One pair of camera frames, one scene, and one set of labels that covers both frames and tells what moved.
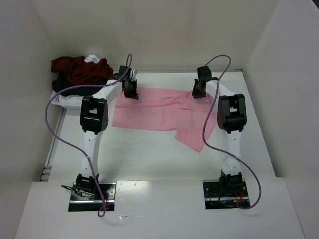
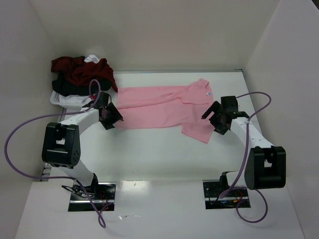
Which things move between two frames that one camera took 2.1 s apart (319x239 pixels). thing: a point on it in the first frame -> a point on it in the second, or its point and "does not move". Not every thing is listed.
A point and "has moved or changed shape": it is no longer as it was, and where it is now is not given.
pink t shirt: [168, 110] has moved or changed shape
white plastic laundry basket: [72, 103] does not move
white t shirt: [91, 58] does not move
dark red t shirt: [77, 69] does not move
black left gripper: [130, 89] -> [111, 117]
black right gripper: [199, 87] -> [217, 119]
